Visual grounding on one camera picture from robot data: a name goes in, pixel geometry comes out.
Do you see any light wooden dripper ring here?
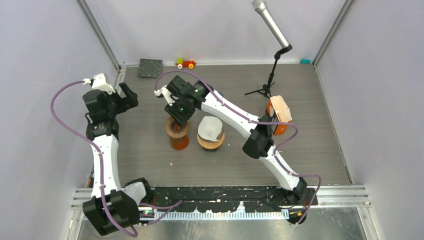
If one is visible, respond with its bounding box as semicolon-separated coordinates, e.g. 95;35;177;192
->
196;132;226;152

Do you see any dark grey building plate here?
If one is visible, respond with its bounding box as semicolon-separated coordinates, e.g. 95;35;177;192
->
137;58;163;78

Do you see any silver microphone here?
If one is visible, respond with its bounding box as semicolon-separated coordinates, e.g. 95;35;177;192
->
252;0;293;54

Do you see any white paper coffee filter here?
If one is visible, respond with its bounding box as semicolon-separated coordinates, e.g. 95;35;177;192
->
197;116;223;142

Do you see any amber glass carafe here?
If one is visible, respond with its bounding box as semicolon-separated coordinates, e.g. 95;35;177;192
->
169;136;190;151

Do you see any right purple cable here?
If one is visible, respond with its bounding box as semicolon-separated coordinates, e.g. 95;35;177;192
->
154;70;322;226

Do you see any clear smoky glass dripper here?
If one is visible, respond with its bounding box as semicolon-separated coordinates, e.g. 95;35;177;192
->
216;127;225;142

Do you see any teal block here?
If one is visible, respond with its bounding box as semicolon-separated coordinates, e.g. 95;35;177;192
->
299;58;311;64

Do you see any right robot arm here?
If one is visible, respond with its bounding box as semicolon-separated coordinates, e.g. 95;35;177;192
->
154;75;308;205

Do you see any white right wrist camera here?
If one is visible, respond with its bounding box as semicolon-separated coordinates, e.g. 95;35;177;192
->
153;85;178;107

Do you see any colourful toy train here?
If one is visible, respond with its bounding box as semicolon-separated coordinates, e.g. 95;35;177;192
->
175;57;196;70

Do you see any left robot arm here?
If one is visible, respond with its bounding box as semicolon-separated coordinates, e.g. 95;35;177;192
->
82;82;154;236

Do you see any orange coffee filter box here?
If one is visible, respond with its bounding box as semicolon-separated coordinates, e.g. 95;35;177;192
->
265;95;292;136

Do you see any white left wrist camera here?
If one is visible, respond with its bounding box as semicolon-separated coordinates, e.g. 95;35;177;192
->
82;72;116;95

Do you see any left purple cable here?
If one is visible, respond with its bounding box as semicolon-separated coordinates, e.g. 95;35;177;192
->
49;79;184;239

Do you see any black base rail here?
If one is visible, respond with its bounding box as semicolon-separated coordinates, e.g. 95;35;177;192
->
138;186;318;224

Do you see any purple cable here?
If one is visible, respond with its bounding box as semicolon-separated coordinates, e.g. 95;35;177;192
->
154;70;322;226
49;79;184;239

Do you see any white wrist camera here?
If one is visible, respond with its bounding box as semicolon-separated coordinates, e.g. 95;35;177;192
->
82;72;116;95
153;85;178;107

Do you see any dark wooden dripper ring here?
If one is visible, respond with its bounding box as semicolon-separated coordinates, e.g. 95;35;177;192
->
165;116;191;140

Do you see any black microphone tripod stand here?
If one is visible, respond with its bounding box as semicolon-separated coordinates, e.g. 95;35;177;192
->
244;48;286;99

